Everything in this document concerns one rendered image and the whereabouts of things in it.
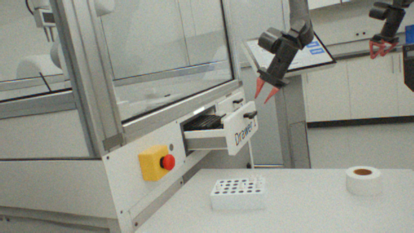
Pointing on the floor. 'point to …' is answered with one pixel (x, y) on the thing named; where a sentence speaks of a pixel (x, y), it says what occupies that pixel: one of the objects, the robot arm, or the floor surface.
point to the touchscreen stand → (293, 125)
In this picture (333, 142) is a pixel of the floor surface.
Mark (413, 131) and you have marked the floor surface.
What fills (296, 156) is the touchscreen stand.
